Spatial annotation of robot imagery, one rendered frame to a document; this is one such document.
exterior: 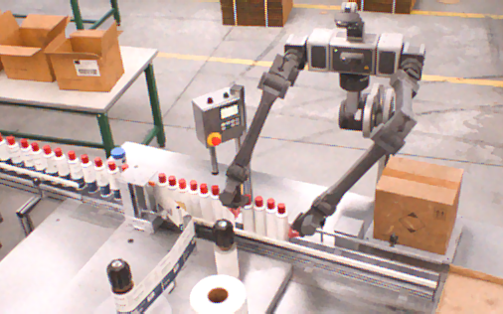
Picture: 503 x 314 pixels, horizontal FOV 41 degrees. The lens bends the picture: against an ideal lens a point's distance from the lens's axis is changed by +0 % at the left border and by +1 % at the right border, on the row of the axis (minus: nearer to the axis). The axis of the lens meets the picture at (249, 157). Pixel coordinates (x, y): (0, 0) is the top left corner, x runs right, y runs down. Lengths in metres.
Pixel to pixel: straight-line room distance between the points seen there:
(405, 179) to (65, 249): 1.48
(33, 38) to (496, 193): 3.20
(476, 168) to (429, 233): 2.04
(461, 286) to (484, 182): 1.98
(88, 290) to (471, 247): 1.56
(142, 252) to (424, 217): 1.16
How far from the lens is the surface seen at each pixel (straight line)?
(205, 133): 2.61
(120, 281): 2.38
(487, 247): 2.92
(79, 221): 3.16
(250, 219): 2.75
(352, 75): 2.93
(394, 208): 2.72
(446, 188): 2.72
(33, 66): 4.48
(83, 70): 4.21
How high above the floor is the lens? 2.79
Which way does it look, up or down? 36 degrees down
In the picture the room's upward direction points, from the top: 5 degrees counter-clockwise
